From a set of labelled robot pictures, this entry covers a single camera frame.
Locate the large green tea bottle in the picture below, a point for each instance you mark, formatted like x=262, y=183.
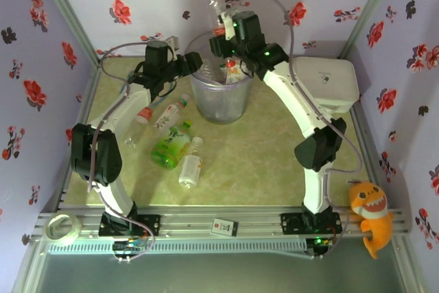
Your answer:
x=171, y=147

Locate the aluminium corner post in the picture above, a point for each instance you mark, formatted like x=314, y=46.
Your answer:
x=65, y=11
x=370, y=8

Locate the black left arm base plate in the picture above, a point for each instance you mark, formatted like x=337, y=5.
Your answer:
x=151, y=224

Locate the right circuit board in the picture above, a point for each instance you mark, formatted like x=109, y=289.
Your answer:
x=319, y=243

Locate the small white printed card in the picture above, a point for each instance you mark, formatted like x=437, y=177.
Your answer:
x=224, y=228

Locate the left circuit board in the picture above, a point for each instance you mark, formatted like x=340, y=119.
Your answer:
x=128, y=246

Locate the translucent plastic waste bin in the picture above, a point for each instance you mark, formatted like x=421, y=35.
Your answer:
x=219, y=104

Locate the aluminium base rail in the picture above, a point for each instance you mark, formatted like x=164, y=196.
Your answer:
x=192, y=222

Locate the roll of clear tape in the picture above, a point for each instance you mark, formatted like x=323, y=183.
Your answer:
x=51, y=231

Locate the circuit board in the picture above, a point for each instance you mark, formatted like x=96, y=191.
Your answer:
x=128, y=246
x=319, y=243

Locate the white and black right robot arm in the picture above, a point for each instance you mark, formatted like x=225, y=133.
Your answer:
x=288, y=90

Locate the orange plush toy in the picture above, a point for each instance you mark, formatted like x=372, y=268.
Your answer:
x=375, y=217

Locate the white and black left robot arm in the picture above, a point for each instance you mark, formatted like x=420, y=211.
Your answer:
x=120, y=111

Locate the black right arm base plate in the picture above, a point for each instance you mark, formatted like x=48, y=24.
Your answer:
x=291, y=222

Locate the white plastic box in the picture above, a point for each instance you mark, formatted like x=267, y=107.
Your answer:
x=326, y=80

